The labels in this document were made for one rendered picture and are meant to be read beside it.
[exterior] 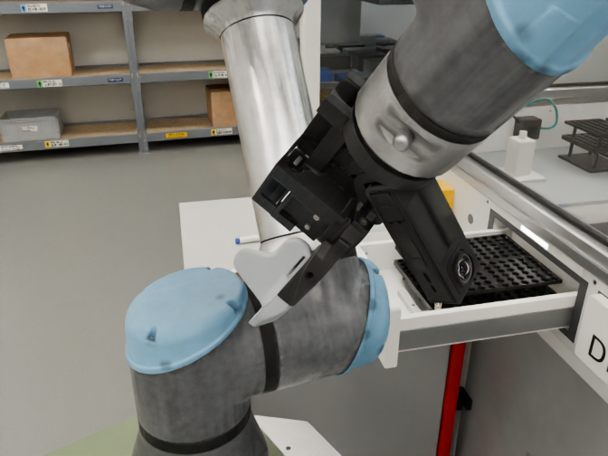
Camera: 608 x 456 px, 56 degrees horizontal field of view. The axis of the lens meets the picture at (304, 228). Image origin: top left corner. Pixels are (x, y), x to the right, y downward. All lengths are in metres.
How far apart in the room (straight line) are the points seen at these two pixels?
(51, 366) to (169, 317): 1.86
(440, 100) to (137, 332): 0.35
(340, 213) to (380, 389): 0.91
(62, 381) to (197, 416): 1.74
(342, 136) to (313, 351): 0.26
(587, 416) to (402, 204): 0.75
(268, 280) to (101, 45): 4.58
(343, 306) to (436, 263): 0.19
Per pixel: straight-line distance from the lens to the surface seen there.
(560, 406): 1.13
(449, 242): 0.42
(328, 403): 1.27
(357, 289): 0.59
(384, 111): 0.33
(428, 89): 0.30
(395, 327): 0.85
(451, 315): 0.90
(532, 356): 1.17
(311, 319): 0.56
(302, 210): 0.42
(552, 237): 1.03
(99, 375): 2.28
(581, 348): 0.99
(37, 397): 2.26
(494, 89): 0.30
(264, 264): 0.44
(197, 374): 0.54
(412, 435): 1.41
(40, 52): 4.58
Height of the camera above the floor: 1.38
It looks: 25 degrees down
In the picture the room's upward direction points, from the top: straight up
